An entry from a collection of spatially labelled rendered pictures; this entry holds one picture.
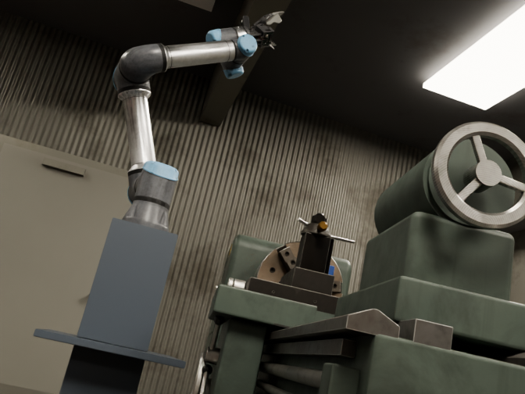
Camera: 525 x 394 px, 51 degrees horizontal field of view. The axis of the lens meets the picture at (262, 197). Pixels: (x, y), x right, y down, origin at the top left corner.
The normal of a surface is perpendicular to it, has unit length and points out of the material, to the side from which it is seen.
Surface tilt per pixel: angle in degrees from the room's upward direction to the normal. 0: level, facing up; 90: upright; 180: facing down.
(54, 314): 90
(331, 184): 90
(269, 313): 90
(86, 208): 90
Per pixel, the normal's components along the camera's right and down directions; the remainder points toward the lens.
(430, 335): 0.13, -0.26
